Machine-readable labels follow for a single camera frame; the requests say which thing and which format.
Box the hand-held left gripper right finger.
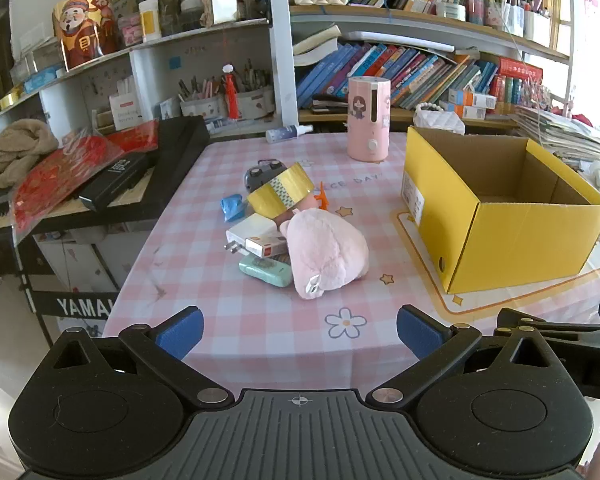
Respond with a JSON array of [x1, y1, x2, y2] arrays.
[[369, 305, 561, 409]]

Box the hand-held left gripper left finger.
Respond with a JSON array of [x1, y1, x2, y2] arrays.
[[54, 306, 235, 407]]

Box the mint green case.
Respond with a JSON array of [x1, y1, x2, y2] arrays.
[[238, 254, 295, 288]]

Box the yellow cardboard box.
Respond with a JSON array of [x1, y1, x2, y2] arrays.
[[401, 126, 600, 295]]

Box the white charger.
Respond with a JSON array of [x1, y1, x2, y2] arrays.
[[224, 214, 281, 256]]

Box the pink plush toy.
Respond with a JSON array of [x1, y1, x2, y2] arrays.
[[279, 207, 371, 302]]

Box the white and red small box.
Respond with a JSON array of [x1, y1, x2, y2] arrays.
[[244, 237, 287, 260]]

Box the blue packet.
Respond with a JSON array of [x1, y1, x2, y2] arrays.
[[220, 193, 248, 223]]

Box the gold tape roll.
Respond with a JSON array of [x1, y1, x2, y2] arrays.
[[247, 162, 315, 217]]

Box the grey plastic toy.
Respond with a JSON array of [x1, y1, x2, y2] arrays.
[[244, 159, 287, 193]]

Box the pink checked tablecloth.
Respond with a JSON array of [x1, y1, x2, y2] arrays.
[[102, 132, 600, 396]]

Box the black digital piano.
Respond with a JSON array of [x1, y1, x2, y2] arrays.
[[0, 115, 212, 356]]

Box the stack of papers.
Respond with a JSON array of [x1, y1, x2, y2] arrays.
[[512, 102, 600, 166]]

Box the small red envelope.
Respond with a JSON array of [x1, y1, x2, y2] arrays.
[[105, 119, 160, 155]]

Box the white pearl handbag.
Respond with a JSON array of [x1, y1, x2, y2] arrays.
[[412, 102, 467, 135]]

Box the pink humidifier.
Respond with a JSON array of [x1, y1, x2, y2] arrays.
[[346, 76, 392, 163]]

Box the orange and white carton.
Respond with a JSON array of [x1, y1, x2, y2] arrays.
[[452, 105, 488, 121], [447, 88, 497, 108]]

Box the white pen holder box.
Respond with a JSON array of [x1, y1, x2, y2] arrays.
[[235, 85, 275, 120], [180, 95, 226, 121]]

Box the small spray bottle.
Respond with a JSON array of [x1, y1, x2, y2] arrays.
[[265, 124, 314, 144]]

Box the white card box red label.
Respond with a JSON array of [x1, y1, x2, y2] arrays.
[[109, 76, 144, 131]]

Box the row of small colourful books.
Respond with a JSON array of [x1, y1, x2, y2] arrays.
[[490, 75, 536, 111]]

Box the beige towel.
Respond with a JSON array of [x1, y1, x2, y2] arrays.
[[0, 118, 60, 191]]

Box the red tassel ornament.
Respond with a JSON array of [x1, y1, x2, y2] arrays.
[[221, 62, 242, 121]]

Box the bunch of pens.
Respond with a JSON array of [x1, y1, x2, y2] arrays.
[[177, 57, 273, 103]]

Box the red thick book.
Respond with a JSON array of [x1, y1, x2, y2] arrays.
[[497, 57, 543, 81]]

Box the row of leaning books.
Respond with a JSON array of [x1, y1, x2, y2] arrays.
[[295, 40, 501, 111]]

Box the blue tissue pack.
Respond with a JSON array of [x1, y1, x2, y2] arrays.
[[22, 66, 63, 95]]

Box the white bookshelf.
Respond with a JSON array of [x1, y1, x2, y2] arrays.
[[0, 0, 576, 136]]

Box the white flat book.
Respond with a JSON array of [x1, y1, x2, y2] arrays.
[[345, 30, 456, 53]]

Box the white stationery holder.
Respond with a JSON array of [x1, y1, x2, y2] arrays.
[[522, 7, 553, 43]]

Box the thick open book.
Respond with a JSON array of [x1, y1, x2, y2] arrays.
[[292, 24, 342, 67]]

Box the pink small box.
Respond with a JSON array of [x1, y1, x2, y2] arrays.
[[117, 12, 143, 48]]

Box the white bottle yellow label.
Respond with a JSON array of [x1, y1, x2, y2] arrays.
[[138, 0, 162, 43]]

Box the glass jar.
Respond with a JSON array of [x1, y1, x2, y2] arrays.
[[180, 0, 204, 31]]

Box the fortune god figure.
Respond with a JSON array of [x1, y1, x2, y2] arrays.
[[53, 0, 122, 72]]

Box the white round jar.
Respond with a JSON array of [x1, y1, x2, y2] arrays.
[[436, 2, 467, 22]]

